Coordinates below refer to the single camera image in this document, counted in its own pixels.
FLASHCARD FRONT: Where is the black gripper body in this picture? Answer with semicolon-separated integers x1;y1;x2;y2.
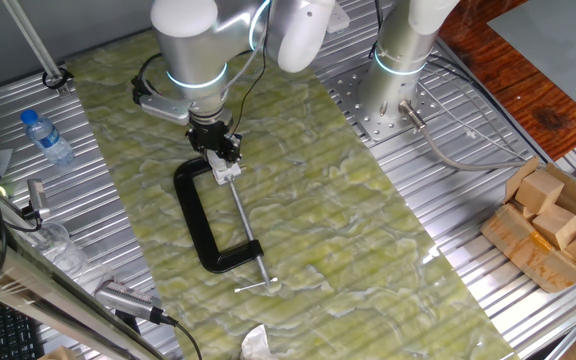
185;121;242;149

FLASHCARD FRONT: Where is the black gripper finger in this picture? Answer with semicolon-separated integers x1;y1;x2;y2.
194;139;214;160
221;135;243;167

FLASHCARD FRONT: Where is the white lamp socket adapter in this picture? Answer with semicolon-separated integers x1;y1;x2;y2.
211;163;243;186

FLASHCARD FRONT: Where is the black C-clamp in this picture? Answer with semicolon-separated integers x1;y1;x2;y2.
172;156;279;294

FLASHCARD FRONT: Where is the green marble pattern mat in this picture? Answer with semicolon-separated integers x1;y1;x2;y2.
65;29;519;360

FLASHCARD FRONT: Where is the clear water bottle blue label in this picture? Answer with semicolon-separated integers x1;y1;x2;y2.
20;108;76;168

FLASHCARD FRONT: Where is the white power strip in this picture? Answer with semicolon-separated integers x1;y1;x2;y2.
326;0;352;35

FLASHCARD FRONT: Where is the empty clear plastic cup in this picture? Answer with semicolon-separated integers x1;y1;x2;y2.
27;222;89;279

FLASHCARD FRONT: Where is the crumpled white tissue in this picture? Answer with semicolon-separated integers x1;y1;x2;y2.
240;323;279;360

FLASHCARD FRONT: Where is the thin metal pole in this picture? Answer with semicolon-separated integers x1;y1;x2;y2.
1;0;73;97

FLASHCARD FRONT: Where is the small tan cardboard box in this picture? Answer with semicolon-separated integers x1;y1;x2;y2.
37;345;77;360

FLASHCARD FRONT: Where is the brown wooden desk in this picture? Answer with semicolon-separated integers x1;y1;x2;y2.
437;0;576;161

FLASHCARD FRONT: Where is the large brown cardboard box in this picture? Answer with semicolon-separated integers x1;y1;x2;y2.
480;155;576;294

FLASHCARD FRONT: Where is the grey building baseplate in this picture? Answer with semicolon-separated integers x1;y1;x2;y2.
486;0;576;105

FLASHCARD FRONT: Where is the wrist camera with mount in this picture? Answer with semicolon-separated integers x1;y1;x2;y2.
130;52;193;126

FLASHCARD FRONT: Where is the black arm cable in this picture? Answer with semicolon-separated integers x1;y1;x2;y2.
230;0;272;137

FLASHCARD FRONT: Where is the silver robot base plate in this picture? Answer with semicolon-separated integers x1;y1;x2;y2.
325;62;449;142

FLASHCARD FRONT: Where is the ribbed silver camera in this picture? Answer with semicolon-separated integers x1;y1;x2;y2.
93;280;167;326

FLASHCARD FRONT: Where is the small silver camera on mount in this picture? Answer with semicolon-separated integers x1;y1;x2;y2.
21;178;52;221

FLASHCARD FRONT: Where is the black camera cable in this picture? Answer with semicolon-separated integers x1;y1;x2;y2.
160;313;204;360

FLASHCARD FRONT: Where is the grey cable with metal connector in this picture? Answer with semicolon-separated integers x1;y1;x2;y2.
398;98;528;172

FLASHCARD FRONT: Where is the black base cable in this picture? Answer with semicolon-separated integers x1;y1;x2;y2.
366;0;385;61

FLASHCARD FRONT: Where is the aluminium frame beam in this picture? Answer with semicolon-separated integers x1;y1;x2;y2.
0;214;169;360

